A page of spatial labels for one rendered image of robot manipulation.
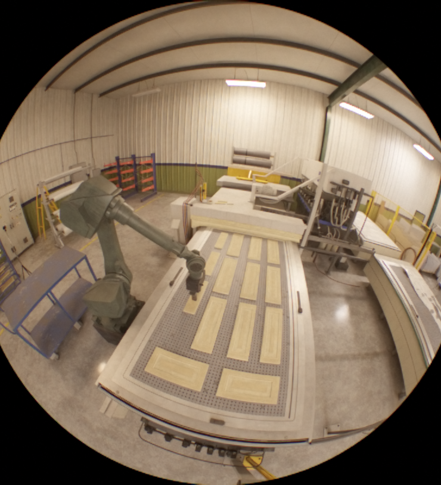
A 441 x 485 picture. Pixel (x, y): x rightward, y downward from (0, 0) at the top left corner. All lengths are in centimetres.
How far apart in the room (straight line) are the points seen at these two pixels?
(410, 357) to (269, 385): 276
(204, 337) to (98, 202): 143
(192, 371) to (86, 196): 158
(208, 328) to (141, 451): 191
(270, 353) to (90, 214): 189
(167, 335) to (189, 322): 27
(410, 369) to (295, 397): 251
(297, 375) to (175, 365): 108
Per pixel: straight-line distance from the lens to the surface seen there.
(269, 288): 216
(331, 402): 295
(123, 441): 267
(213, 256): 247
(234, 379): 156
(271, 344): 174
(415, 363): 368
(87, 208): 139
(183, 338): 169
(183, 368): 157
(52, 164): 827
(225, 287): 205
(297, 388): 172
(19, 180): 780
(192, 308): 184
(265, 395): 160
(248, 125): 725
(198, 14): 489
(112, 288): 187
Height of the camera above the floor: 241
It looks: 33 degrees down
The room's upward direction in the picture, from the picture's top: 5 degrees clockwise
